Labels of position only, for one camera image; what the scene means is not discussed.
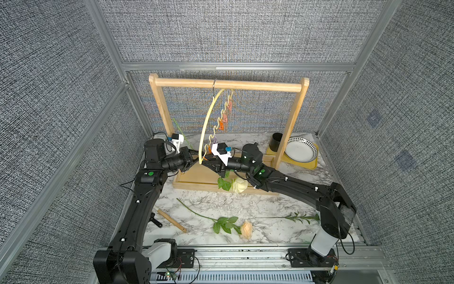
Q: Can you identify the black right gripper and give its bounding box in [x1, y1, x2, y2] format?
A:
[203, 151, 258, 179]

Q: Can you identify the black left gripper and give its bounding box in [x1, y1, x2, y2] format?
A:
[161, 147, 204, 174]

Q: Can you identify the yellow plastic clip hanger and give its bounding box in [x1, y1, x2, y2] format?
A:
[198, 89, 235, 164]

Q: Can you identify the white rose with stem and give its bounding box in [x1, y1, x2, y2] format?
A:
[171, 118, 249, 195]

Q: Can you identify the peach rose with stem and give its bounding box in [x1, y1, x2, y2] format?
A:
[177, 198, 253, 240]

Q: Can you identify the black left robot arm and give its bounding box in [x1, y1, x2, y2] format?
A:
[93, 138, 198, 284]

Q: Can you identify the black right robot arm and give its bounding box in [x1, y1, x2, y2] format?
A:
[198, 143, 357, 257]

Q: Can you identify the black cup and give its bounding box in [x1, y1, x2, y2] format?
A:
[269, 133, 283, 152]

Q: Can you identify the black scoop tool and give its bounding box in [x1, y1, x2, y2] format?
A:
[149, 213, 163, 228]

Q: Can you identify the white patterned plate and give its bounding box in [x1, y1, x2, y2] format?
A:
[285, 137, 318, 163]

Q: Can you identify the yellow tray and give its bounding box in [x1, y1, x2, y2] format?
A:
[264, 147, 318, 170]

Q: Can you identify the green leafy sprig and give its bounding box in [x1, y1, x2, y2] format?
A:
[255, 211, 320, 225]

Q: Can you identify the wooden hanging rack frame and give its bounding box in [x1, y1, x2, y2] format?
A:
[148, 73, 310, 180]

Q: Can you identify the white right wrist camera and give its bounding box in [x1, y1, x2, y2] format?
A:
[211, 143, 232, 166]

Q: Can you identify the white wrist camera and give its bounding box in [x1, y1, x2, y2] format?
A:
[211, 143, 232, 166]
[168, 133, 184, 153]

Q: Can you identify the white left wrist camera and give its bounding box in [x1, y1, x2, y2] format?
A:
[168, 133, 184, 153]

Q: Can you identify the wooden handled spatula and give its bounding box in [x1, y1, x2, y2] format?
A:
[157, 209, 188, 233]

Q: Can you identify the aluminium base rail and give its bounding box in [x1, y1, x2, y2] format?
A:
[88, 244, 398, 284]

